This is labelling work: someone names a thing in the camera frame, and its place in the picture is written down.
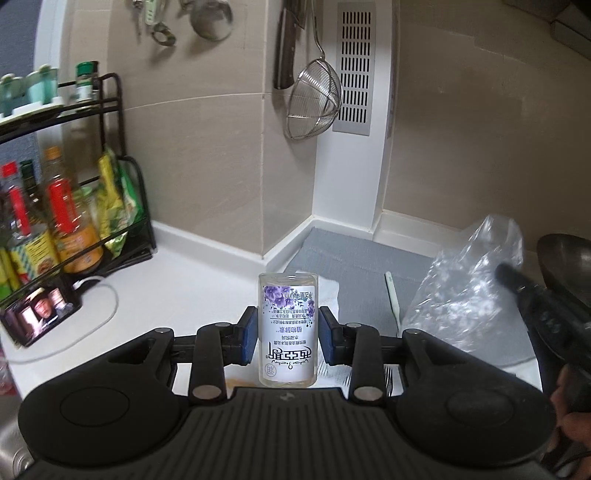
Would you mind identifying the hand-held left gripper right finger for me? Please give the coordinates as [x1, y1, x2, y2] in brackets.
[320, 307, 455, 401]

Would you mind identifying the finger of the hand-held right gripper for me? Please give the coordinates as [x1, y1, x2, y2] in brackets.
[496, 262, 559, 333]

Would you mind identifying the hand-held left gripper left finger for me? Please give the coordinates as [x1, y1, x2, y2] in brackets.
[127, 307, 258, 401]

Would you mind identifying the clear bottle purple flower label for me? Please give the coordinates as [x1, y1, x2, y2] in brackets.
[257, 272, 320, 387]

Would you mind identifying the clear plastic bag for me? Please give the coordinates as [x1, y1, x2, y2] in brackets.
[402, 213, 525, 366]

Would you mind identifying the person's right hand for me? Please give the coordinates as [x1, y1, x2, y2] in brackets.
[549, 369, 591, 455]

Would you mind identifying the white crumpled tissue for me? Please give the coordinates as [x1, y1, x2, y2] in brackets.
[295, 271, 343, 320]

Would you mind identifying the black wok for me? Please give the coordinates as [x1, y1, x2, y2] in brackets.
[536, 233, 591, 297]

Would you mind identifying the white printed mat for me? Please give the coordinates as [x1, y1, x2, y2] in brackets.
[226, 357, 544, 398]

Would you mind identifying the green white toothbrush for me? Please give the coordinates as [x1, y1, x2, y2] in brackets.
[385, 271, 400, 334]

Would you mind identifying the grey mat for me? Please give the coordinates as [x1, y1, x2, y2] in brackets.
[283, 226, 544, 368]

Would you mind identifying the green snack bag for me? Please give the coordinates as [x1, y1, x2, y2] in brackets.
[117, 161, 145, 232]

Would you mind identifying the yellow snack bag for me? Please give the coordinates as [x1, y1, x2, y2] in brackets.
[99, 148, 129, 257]

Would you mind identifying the smartphone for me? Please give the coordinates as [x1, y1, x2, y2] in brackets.
[0, 282, 84, 348]

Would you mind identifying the red cap sauce bottle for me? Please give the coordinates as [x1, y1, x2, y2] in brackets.
[0, 161, 62, 284]

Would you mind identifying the yellow green bottle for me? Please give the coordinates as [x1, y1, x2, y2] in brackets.
[0, 249, 20, 299]

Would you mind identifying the narrow grey vent grille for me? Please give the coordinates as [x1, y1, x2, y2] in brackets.
[385, 0, 400, 140]

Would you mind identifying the steel sink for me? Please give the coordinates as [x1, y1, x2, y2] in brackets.
[0, 392, 36, 480]

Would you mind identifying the dark green bottle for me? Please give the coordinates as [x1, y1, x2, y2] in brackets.
[18, 159, 40, 232]

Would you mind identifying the wide grey vent grille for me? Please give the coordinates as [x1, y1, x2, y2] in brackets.
[332, 2, 373, 136]

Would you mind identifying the green cap spice jar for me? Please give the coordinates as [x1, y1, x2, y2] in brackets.
[76, 61, 99, 103]

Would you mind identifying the teal lid seasoning container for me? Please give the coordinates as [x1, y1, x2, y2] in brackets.
[0, 74, 25, 117]
[25, 65, 59, 105]

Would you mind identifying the white charging cable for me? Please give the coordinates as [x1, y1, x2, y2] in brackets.
[14, 276, 119, 366]

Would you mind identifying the black wire spice rack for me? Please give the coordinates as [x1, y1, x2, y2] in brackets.
[0, 73, 156, 298]

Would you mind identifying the wire mesh strainer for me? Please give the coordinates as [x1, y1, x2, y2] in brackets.
[283, 0, 343, 141]

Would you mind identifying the green handled kitchen tool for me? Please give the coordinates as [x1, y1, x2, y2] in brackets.
[147, 0, 177, 48]

